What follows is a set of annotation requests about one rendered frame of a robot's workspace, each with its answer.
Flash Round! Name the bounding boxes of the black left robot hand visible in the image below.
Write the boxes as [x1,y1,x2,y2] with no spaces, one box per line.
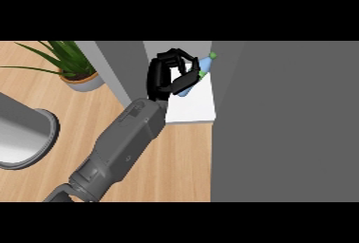
[146,47,202,103]

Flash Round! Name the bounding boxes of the blue water bottle green cap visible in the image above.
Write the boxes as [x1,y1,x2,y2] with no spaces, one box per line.
[177,51,218,98]

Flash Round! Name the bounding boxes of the large dark grey cabinet door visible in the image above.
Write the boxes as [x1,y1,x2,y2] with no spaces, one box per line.
[209,40,359,203]

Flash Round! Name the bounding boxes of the green potted plant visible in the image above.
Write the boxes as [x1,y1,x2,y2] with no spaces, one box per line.
[0,40,106,93]

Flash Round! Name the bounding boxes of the grey cylindrical appliance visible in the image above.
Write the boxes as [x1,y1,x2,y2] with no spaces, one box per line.
[0,92,62,171]

